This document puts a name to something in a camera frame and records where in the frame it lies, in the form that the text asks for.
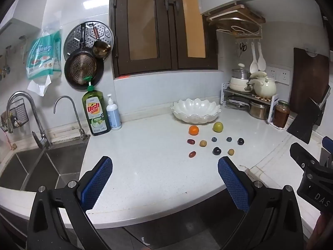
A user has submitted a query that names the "dark brown cutting board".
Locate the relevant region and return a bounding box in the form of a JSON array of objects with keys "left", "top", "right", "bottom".
[{"left": 289, "top": 47, "right": 331, "bottom": 114}]

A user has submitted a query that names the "black knife block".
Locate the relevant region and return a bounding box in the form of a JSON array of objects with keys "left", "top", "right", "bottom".
[{"left": 287, "top": 85, "right": 331, "bottom": 144}]

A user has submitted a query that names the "green dish soap bottle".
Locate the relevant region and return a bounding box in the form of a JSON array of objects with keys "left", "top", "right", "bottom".
[{"left": 82, "top": 76, "right": 109, "bottom": 136}]

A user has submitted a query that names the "black frying pan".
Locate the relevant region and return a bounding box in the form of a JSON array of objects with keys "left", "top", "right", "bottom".
[{"left": 64, "top": 23, "right": 105, "bottom": 91}]

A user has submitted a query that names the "bagged paper towel pack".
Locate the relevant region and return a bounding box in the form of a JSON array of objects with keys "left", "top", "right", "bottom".
[{"left": 25, "top": 20, "right": 62, "bottom": 97}]

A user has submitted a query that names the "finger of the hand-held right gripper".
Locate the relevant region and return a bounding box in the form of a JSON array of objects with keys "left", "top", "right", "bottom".
[
  {"left": 321, "top": 136, "right": 333, "bottom": 167},
  {"left": 290, "top": 143, "right": 316, "bottom": 171}
]

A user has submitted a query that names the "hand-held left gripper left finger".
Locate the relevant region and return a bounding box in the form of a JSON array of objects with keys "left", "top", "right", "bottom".
[{"left": 27, "top": 156, "right": 123, "bottom": 250}]

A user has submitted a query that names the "dark wooden window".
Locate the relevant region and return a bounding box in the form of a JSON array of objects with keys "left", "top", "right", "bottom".
[{"left": 109, "top": 0, "right": 219, "bottom": 79}]

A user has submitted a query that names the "wooden cutting board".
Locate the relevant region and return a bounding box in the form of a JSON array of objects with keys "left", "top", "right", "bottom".
[
  {"left": 208, "top": 18, "right": 261, "bottom": 35},
  {"left": 207, "top": 4, "right": 266, "bottom": 24}
]

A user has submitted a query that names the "hanging metal utensil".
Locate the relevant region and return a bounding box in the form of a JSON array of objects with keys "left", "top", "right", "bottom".
[{"left": 1, "top": 45, "right": 11, "bottom": 75}]

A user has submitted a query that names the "small gooseneck faucet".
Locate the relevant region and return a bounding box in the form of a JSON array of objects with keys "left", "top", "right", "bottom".
[{"left": 53, "top": 96, "right": 90, "bottom": 143}]

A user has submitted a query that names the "brass ladle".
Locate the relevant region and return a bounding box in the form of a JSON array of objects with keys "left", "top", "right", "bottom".
[{"left": 92, "top": 25, "right": 112, "bottom": 58}]

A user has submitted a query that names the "round steel steamer plate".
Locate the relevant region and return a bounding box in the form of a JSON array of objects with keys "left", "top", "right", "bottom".
[{"left": 63, "top": 20, "right": 114, "bottom": 61}]

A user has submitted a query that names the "white pump bottle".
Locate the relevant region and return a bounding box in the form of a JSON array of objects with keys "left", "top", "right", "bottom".
[{"left": 106, "top": 94, "right": 122, "bottom": 131}]

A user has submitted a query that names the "white shelf rack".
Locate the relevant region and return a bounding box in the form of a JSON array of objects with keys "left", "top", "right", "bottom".
[{"left": 221, "top": 82, "right": 281, "bottom": 130}]

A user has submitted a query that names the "white wall socket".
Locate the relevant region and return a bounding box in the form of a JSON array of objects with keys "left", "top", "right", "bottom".
[{"left": 268, "top": 67, "right": 291, "bottom": 85}]

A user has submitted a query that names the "white pot with glass lid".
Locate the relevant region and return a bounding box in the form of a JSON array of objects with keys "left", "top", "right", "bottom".
[{"left": 229, "top": 63, "right": 252, "bottom": 92}]

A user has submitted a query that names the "brown sauce jar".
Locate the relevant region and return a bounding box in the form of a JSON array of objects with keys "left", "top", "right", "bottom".
[{"left": 273, "top": 100, "right": 291, "bottom": 128}]

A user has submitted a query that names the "large steel faucet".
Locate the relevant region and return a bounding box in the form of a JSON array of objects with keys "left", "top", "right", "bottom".
[{"left": 6, "top": 91, "right": 52, "bottom": 150}]

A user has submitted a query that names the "person's right hand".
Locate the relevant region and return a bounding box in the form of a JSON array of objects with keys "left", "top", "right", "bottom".
[{"left": 311, "top": 210, "right": 333, "bottom": 250}]

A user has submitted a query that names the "black wire basket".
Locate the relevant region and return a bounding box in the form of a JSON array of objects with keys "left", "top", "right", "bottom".
[{"left": 0, "top": 98, "right": 29, "bottom": 133}]

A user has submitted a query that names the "steel saucepan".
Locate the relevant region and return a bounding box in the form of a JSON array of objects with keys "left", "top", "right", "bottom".
[{"left": 227, "top": 100, "right": 271, "bottom": 120}]

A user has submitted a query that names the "white wire wall rack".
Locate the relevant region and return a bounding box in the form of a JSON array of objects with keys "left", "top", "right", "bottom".
[{"left": 208, "top": 10, "right": 263, "bottom": 45}]

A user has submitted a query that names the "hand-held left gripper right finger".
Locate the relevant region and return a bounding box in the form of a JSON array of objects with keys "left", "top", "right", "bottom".
[{"left": 218, "top": 157, "right": 304, "bottom": 250}]

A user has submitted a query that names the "white scalloped bowl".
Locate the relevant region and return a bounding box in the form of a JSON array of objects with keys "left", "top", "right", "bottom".
[{"left": 171, "top": 98, "right": 222, "bottom": 124}]

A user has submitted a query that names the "steel kitchen sink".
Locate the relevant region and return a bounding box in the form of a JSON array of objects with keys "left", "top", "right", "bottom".
[{"left": 0, "top": 141, "right": 90, "bottom": 193}]

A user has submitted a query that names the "glass pan lid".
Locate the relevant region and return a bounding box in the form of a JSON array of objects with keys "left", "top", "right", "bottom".
[{"left": 226, "top": 95, "right": 251, "bottom": 105}]

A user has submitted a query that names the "cream kettle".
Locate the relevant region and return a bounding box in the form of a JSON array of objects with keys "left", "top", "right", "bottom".
[{"left": 247, "top": 71, "right": 277, "bottom": 98}]

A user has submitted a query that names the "white rice spoon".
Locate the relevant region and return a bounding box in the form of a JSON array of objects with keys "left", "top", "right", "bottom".
[
  {"left": 249, "top": 42, "right": 258, "bottom": 74},
  {"left": 257, "top": 42, "right": 267, "bottom": 71}
]

